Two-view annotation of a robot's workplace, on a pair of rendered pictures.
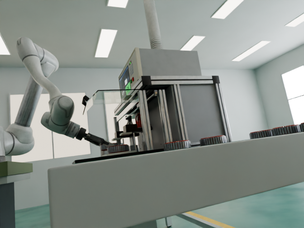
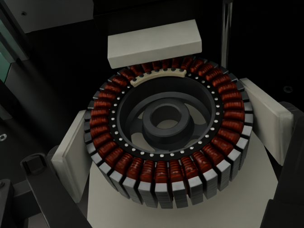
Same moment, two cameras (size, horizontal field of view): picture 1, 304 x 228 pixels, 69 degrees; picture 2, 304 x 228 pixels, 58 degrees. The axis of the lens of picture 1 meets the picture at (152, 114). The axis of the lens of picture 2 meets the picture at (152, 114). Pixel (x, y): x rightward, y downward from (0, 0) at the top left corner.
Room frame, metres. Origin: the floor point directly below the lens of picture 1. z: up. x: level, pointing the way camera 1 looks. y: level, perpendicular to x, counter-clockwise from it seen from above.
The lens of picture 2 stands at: (1.34, 0.39, 0.99)
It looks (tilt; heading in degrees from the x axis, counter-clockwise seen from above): 52 degrees down; 299
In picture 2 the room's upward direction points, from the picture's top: 15 degrees counter-clockwise
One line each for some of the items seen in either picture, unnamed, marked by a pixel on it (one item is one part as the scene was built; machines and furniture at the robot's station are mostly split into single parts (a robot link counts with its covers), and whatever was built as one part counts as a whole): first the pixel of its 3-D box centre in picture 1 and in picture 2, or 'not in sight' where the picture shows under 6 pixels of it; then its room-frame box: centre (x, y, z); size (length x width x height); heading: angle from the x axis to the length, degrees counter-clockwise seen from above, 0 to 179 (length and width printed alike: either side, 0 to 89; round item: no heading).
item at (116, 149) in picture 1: (118, 149); not in sight; (1.16, 0.20, 0.80); 0.11 x 0.11 x 0.04
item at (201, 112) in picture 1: (201, 115); not in sight; (1.12, -0.25, 0.91); 0.28 x 0.03 x 0.32; 112
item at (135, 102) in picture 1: (126, 111); not in sight; (1.31, 0.15, 1.03); 0.62 x 0.01 x 0.03; 22
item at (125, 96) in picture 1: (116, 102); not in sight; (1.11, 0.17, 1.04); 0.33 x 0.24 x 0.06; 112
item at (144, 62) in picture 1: (156, 79); not in sight; (1.38, -0.06, 1.22); 0.44 x 0.39 x 0.20; 22
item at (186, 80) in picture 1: (158, 98); not in sight; (1.39, -0.05, 1.09); 0.68 x 0.44 x 0.05; 22
